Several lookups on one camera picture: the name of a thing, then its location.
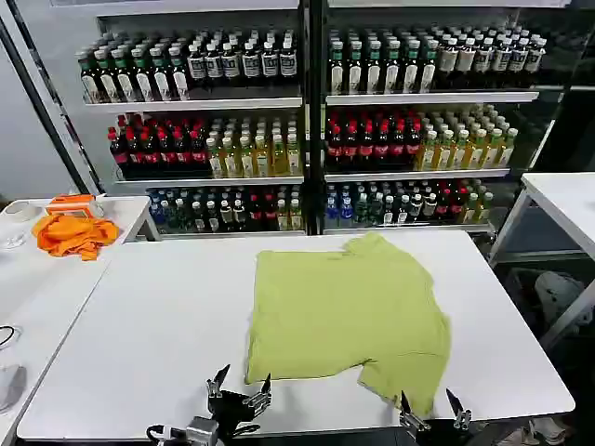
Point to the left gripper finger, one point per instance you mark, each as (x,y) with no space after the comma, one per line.
(260,397)
(215,386)

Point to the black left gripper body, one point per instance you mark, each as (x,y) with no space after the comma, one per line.
(230,409)

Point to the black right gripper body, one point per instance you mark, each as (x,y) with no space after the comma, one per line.
(441,436)

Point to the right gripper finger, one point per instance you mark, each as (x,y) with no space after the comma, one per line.
(410,415)
(461,415)

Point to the light green t-shirt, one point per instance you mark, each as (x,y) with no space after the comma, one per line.
(344,316)

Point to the grey chair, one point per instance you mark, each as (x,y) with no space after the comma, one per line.
(560,297)

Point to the white side table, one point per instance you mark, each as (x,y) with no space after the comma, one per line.
(42,288)

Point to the grey rounded object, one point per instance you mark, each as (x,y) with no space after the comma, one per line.
(10,388)

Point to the orange cloth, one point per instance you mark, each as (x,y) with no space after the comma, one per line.
(72,237)

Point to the white table with grey legs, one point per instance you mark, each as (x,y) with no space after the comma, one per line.
(558,204)

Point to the orange and white box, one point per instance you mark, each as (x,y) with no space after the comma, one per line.
(72,204)

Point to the clear glass dish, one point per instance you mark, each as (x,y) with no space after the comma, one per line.
(11,240)

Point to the bottle shelf with white boards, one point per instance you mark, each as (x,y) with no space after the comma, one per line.
(200,130)
(418,130)

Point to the white tape roll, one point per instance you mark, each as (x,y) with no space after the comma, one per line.
(21,210)

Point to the black slanted metal pole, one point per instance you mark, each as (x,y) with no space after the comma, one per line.
(51,107)

